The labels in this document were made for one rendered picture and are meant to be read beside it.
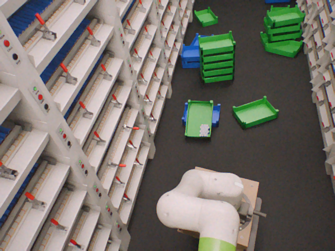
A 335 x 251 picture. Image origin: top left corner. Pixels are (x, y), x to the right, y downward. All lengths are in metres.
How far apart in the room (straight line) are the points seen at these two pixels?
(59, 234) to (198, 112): 1.51
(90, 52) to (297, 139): 1.66
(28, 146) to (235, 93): 2.03
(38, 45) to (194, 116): 1.57
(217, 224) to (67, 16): 0.93
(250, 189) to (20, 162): 1.14
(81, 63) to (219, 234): 0.86
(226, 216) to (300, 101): 1.86
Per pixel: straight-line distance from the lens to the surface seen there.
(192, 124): 2.40
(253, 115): 2.54
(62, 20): 1.23
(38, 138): 1.07
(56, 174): 1.20
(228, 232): 0.99
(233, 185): 1.39
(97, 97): 1.43
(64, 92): 1.20
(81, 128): 1.31
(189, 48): 3.17
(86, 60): 1.34
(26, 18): 1.21
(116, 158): 1.66
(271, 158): 2.27
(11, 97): 0.95
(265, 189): 2.12
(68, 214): 1.32
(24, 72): 0.99
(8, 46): 0.94
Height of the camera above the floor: 1.81
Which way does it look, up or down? 46 degrees down
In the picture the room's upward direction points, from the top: 11 degrees counter-clockwise
